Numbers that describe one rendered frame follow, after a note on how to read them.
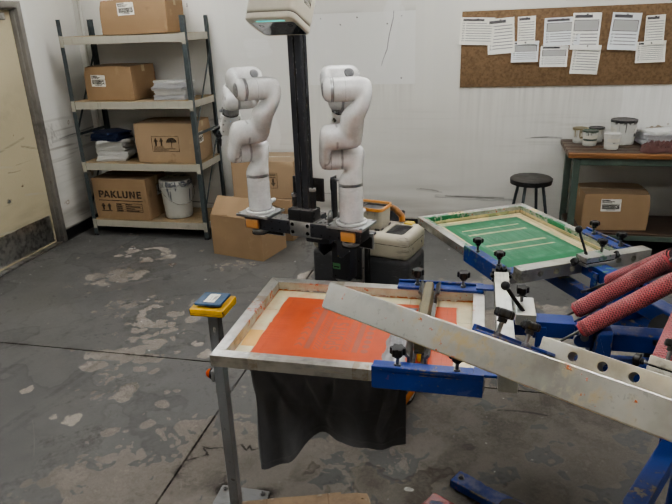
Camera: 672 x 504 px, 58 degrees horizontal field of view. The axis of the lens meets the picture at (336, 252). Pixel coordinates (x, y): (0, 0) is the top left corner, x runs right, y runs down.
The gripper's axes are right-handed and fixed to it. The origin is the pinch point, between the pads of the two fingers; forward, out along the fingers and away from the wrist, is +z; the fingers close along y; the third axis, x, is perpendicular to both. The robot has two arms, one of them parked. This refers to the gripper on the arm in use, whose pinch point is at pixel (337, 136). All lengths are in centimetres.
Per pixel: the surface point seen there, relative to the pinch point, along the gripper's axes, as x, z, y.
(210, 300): -2, 6, -99
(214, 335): -7, 18, -104
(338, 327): -50, -8, -93
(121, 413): 55, 132, -116
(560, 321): -111, -31, -70
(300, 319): -37, -4, -94
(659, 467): -139, -46, -110
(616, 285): -121, -40, -56
